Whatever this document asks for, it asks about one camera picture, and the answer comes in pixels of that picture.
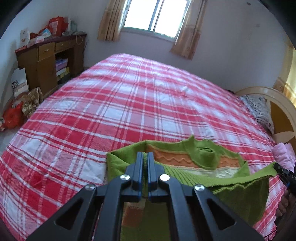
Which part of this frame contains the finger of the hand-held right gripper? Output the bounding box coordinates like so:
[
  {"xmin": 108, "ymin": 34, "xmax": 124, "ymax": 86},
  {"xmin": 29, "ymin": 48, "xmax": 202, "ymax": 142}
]
[{"xmin": 273, "ymin": 162, "xmax": 296, "ymax": 188}]

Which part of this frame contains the red plastic bag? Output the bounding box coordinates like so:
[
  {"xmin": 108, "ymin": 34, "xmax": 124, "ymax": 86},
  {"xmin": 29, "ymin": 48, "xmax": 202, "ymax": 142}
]
[{"xmin": 2, "ymin": 101, "xmax": 25, "ymax": 129}]

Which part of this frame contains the person's right hand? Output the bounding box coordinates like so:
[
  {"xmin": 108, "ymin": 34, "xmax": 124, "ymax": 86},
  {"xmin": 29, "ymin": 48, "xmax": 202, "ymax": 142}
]
[{"xmin": 276, "ymin": 188, "xmax": 292, "ymax": 218}]

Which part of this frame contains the green orange striped knit sweater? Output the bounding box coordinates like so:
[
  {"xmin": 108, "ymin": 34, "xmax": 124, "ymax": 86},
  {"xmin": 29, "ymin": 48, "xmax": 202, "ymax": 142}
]
[{"xmin": 106, "ymin": 136, "xmax": 278, "ymax": 241}]

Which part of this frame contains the brown patterned bag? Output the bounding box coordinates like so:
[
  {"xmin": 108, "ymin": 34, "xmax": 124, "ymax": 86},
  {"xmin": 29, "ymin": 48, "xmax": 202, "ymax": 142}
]
[{"xmin": 22, "ymin": 87, "xmax": 43, "ymax": 118}]

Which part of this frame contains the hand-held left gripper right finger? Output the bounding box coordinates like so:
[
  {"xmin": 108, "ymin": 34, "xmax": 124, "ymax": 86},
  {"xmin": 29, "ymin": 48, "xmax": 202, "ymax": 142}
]
[{"xmin": 147, "ymin": 152, "xmax": 264, "ymax": 241}]

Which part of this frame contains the grey patterned pillow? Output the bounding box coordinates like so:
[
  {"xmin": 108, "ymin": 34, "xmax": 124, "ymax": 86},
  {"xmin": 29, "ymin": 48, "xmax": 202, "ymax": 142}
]
[{"xmin": 239, "ymin": 95, "xmax": 274, "ymax": 135}]

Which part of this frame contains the stack of boxes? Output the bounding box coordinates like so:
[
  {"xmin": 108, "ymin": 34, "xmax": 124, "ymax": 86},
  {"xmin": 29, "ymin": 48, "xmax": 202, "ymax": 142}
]
[{"xmin": 55, "ymin": 58, "xmax": 70, "ymax": 84}]

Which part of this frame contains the brown wooden desk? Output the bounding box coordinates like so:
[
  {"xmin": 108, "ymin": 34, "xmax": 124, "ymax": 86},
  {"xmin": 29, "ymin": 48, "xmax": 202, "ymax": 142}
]
[{"xmin": 15, "ymin": 33, "xmax": 88, "ymax": 98}]

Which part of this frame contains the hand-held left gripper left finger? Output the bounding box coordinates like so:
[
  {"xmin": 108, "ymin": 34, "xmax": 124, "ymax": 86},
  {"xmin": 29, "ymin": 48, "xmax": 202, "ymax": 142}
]
[{"xmin": 26, "ymin": 152, "xmax": 144, "ymax": 241}]

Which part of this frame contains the red gift box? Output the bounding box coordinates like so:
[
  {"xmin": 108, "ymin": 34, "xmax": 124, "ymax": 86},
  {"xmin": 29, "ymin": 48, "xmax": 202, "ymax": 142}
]
[{"xmin": 47, "ymin": 16, "xmax": 66, "ymax": 36}]

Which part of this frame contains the cream and orange headboard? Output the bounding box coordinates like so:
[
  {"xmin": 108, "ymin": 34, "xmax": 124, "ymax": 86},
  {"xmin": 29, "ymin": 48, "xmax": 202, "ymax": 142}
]
[{"xmin": 235, "ymin": 86, "xmax": 296, "ymax": 145}]

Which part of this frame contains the white card box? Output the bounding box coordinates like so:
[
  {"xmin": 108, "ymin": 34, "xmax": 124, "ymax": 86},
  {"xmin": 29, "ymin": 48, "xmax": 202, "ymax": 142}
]
[{"xmin": 20, "ymin": 28, "xmax": 30, "ymax": 45}]

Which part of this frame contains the beige patterned curtain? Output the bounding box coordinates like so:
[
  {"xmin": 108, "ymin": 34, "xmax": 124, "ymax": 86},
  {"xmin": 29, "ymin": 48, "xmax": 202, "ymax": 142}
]
[
  {"xmin": 170, "ymin": 0, "xmax": 207, "ymax": 61},
  {"xmin": 97, "ymin": 0, "xmax": 126, "ymax": 42}
]

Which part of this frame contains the sliding glass window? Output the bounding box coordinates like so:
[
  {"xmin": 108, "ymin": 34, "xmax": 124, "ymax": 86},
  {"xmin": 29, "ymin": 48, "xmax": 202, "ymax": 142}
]
[{"xmin": 121, "ymin": 0, "xmax": 191, "ymax": 42}]

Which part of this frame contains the white paper bag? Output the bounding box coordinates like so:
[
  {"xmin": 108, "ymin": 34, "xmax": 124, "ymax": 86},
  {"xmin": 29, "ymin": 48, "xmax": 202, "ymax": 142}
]
[{"xmin": 11, "ymin": 67, "xmax": 29, "ymax": 99}]

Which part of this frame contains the pink blanket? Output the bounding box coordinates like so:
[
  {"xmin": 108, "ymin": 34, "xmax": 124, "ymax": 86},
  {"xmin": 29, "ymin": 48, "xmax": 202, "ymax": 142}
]
[{"xmin": 272, "ymin": 142, "xmax": 296, "ymax": 173}]

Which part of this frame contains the yellow curtain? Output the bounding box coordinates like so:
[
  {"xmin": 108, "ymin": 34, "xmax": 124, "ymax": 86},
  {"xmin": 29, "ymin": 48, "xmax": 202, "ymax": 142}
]
[{"xmin": 273, "ymin": 44, "xmax": 296, "ymax": 105}]

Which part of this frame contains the bed with red plaid sheet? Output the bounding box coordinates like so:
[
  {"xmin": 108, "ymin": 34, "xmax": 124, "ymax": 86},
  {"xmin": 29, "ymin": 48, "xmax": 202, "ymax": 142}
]
[{"xmin": 0, "ymin": 53, "xmax": 287, "ymax": 241}]

